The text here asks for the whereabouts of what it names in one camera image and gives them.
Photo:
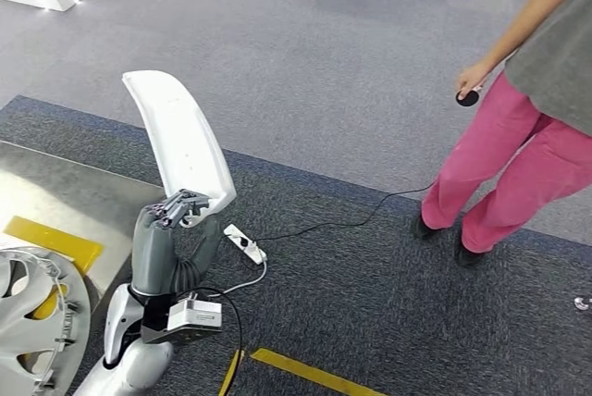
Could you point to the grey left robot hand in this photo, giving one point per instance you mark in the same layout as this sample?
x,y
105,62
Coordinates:
x,y
152,258

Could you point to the grey wheel hubcap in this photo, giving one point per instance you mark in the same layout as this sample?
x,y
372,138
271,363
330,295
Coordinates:
x,y
81,319

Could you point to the person's forearm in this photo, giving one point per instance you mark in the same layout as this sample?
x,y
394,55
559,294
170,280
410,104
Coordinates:
x,y
532,16

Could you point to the stainless steel workbench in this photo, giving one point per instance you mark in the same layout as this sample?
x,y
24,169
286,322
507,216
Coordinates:
x,y
69,191

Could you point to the yellow tape on workbench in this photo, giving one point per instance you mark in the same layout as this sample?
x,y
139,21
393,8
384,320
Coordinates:
x,y
55,240

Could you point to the white car mirror cover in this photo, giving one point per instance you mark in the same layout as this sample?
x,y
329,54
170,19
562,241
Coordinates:
x,y
185,142

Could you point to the white power strip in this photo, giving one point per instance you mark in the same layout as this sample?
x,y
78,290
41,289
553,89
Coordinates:
x,y
254,253

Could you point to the person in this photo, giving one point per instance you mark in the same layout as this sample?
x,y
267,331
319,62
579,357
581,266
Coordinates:
x,y
508,154

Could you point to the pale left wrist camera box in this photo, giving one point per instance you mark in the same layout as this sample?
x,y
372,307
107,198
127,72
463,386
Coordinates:
x,y
194,316

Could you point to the black round disc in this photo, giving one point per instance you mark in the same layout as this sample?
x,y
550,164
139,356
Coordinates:
x,y
467,99

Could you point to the person's hand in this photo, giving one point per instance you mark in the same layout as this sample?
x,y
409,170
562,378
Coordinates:
x,y
471,77

